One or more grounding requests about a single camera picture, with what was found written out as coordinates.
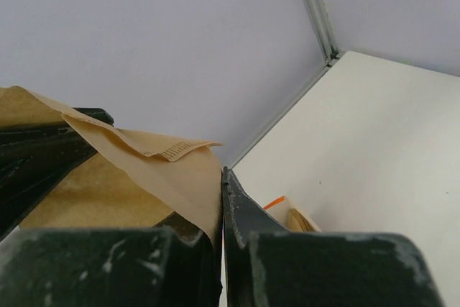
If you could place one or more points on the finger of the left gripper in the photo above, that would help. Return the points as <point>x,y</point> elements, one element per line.
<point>34,159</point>

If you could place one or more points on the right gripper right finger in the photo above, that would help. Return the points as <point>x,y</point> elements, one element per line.
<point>246,226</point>

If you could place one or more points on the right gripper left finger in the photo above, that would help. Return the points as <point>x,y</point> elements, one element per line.
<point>192,275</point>

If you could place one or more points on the orange coffee filter box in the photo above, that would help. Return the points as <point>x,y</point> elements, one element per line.
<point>278,209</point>

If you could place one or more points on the brown paper coffee filters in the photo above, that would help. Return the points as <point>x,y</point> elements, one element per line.
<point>296,222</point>

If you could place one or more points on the aluminium corner frame post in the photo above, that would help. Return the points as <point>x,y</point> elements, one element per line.
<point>331,53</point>

